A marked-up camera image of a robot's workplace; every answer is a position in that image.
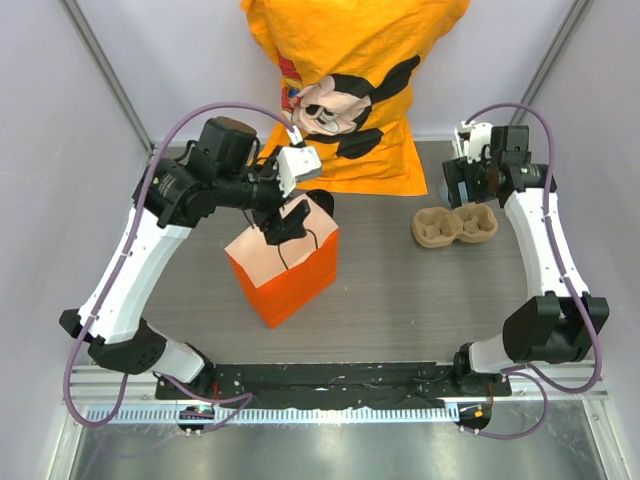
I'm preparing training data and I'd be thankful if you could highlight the white slotted cable duct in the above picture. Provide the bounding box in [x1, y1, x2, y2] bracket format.
[111, 403, 459, 425]

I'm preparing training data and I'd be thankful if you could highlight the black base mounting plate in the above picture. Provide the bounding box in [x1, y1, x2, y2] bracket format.
[154, 360, 514, 409]

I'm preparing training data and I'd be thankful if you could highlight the orange cartoon mouse cloth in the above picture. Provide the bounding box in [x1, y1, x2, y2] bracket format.
[241, 0, 469, 196]

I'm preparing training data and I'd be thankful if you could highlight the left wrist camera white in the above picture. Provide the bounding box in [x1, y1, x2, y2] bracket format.
[275, 127, 322, 199]

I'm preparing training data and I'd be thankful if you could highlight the pulp cup carrier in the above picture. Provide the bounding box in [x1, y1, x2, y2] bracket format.
[411, 203, 498, 248]

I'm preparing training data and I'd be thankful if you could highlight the light blue straw holder cup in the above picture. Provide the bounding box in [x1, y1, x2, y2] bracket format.
[438, 182, 450, 206]

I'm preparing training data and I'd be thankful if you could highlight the aluminium frame rail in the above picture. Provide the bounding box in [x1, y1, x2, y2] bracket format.
[58, 0, 154, 154]

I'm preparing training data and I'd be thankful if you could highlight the black ribbed cup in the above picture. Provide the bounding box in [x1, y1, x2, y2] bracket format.
[306, 189, 335, 217]

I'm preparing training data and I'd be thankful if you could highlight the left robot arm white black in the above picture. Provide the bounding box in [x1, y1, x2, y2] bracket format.
[59, 116, 322, 399]

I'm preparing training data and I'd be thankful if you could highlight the orange paper bag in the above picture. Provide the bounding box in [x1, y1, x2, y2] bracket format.
[225, 191, 340, 328]

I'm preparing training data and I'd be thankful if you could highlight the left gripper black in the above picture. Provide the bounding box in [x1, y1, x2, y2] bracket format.
[217, 146, 310, 244]

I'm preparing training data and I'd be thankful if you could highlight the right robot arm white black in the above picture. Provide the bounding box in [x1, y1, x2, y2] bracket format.
[442, 121, 609, 395]

